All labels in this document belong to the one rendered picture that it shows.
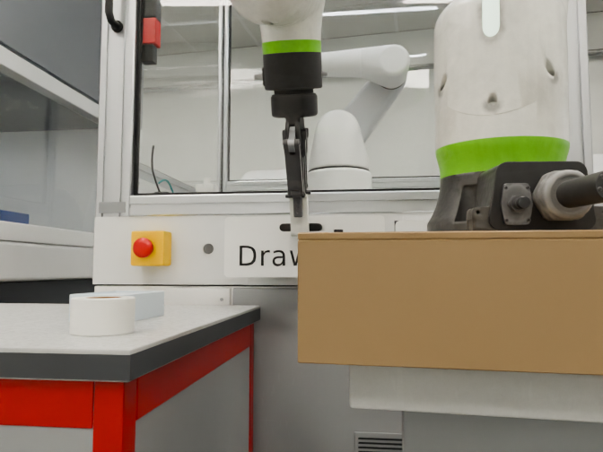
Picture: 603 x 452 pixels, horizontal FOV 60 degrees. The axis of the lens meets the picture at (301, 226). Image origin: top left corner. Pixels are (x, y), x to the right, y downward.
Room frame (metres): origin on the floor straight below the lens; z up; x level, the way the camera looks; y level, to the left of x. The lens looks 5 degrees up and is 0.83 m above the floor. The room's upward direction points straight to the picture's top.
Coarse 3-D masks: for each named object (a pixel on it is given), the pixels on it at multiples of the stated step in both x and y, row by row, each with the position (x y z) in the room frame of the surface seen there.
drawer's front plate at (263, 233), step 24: (264, 216) 0.94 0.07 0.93; (288, 216) 0.94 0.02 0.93; (312, 216) 0.93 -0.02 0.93; (336, 216) 0.93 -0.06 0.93; (360, 216) 0.92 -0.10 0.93; (240, 240) 0.95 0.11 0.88; (264, 240) 0.94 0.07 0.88; (288, 240) 0.94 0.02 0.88; (264, 264) 0.94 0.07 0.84; (288, 264) 0.94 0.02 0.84
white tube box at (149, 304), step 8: (72, 296) 0.72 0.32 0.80; (80, 296) 0.72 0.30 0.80; (88, 296) 0.72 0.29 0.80; (136, 296) 0.74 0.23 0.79; (144, 296) 0.77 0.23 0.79; (152, 296) 0.79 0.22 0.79; (160, 296) 0.82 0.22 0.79; (136, 304) 0.74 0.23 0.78; (144, 304) 0.77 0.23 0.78; (152, 304) 0.79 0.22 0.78; (160, 304) 0.82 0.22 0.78; (136, 312) 0.74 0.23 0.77; (144, 312) 0.77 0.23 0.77; (152, 312) 0.79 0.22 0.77; (160, 312) 0.82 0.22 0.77; (136, 320) 0.74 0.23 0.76
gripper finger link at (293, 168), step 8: (296, 144) 0.78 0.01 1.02; (288, 152) 0.79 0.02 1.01; (296, 152) 0.79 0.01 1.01; (288, 160) 0.80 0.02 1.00; (296, 160) 0.80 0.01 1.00; (288, 168) 0.81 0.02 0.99; (296, 168) 0.81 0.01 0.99; (288, 176) 0.82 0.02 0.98; (296, 176) 0.82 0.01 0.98; (288, 184) 0.82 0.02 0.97; (296, 184) 0.82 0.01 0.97; (288, 192) 0.83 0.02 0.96
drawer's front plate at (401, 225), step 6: (396, 222) 1.03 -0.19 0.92; (402, 222) 1.02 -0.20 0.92; (408, 222) 1.02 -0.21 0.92; (414, 222) 1.02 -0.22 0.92; (420, 222) 1.02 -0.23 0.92; (426, 222) 1.02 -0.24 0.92; (396, 228) 1.03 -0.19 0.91; (402, 228) 1.02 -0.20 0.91; (408, 228) 1.02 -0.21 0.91; (414, 228) 1.02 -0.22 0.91; (420, 228) 1.02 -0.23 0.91; (426, 228) 1.02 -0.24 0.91
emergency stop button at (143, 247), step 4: (136, 240) 1.04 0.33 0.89; (140, 240) 1.03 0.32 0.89; (144, 240) 1.03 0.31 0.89; (148, 240) 1.04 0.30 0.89; (136, 244) 1.03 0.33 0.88; (140, 244) 1.03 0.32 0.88; (144, 244) 1.03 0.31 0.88; (148, 244) 1.03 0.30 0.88; (152, 244) 1.04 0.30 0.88; (136, 248) 1.03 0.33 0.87; (140, 248) 1.03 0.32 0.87; (144, 248) 1.03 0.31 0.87; (148, 248) 1.03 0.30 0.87; (152, 248) 1.04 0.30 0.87; (136, 252) 1.03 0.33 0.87; (140, 252) 1.03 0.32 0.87; (144, 252) 1.03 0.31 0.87; (148, 252) 1.03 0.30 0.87; (140, 256) 1.04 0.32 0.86; (144, 256) 1.04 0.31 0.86
